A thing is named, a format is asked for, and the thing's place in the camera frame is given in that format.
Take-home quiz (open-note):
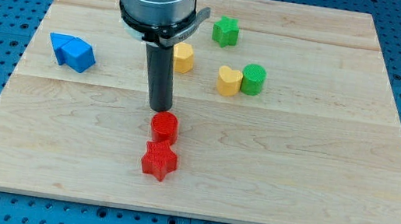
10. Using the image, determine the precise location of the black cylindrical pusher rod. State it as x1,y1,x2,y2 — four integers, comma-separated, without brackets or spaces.
146,45,174,113

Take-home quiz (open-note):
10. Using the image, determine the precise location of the yellow hexagon block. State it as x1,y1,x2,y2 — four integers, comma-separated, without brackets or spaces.
173,43,195,74

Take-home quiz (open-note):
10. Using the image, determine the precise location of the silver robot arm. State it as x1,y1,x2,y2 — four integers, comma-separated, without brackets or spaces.
119,0,196,112

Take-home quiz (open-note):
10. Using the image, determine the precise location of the wooden board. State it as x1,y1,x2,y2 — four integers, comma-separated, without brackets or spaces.
0,0,401,224

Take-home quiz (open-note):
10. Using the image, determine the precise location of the red cylinder block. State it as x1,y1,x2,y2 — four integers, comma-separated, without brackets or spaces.
150,111,179,145

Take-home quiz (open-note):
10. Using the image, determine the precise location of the green star block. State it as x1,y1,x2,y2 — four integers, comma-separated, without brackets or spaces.
212,16,240,47

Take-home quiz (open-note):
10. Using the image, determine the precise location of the yellow heart block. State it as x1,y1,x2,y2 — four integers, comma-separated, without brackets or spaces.
216,65,244,96

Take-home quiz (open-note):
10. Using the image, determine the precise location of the blue cube block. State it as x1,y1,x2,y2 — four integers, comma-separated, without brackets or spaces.
60,37,96,73

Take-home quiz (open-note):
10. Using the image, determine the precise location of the green cylinder block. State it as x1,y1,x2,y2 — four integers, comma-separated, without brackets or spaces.
240,64,266,96

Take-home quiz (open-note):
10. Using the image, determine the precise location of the red star block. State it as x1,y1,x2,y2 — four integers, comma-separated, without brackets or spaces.
141,140,178,182

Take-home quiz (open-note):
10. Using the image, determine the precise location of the blue triangle block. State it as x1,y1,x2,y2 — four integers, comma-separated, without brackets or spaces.
50,32,75,65

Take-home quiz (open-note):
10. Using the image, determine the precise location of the black clamp ring with lever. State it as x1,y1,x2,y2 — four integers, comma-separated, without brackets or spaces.
113,0,212,54

